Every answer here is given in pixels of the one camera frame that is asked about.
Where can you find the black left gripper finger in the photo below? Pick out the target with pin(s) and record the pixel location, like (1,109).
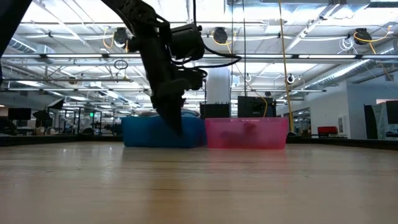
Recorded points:
(178,109)
(166,109)

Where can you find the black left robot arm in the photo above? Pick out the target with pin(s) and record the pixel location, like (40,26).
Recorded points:
(136,12)

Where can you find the blue plastic bin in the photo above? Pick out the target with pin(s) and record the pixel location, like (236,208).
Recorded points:
(140,133)

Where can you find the black perforated box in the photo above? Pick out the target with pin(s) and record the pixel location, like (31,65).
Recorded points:
(214,111)
(253,107)

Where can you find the white building column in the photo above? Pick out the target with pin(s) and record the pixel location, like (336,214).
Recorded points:
(219,90)

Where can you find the red translucent plastic bin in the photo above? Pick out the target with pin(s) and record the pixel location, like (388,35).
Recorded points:
(273,137)

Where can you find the black desk monitor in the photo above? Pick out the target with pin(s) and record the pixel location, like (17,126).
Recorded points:
(19,114)
(392,112)

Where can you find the red seat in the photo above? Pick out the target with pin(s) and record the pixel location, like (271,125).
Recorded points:
(327,130)

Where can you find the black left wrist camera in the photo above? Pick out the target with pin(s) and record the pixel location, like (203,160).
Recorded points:
(196,79)

